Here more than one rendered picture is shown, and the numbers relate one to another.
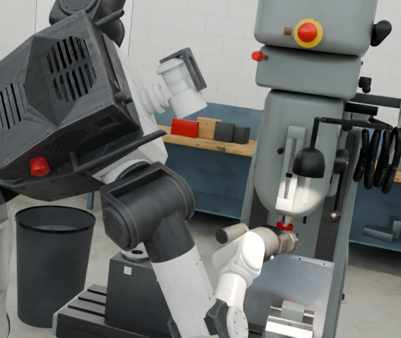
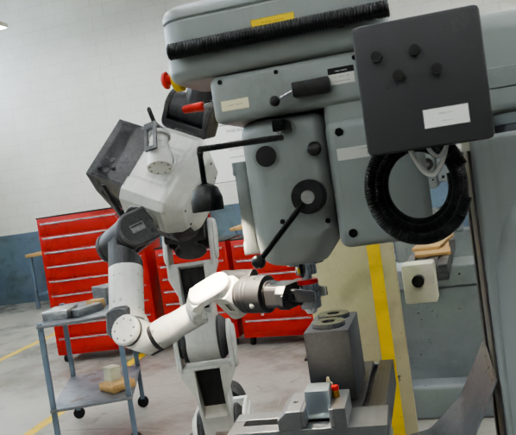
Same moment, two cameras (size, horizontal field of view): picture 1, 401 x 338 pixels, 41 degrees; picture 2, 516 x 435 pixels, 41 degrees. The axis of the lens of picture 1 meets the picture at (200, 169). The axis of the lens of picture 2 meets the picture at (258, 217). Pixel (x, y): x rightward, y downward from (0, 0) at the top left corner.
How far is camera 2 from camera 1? 2.22 m
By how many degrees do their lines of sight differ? 89
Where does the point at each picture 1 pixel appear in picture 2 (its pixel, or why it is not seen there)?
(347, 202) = (487, 271)
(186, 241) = (111, 258)
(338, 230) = (492, 320)
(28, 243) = not seen: outside the picture
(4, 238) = (204, 272)
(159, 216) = (106, 240)
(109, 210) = not seen: hidden behind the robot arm
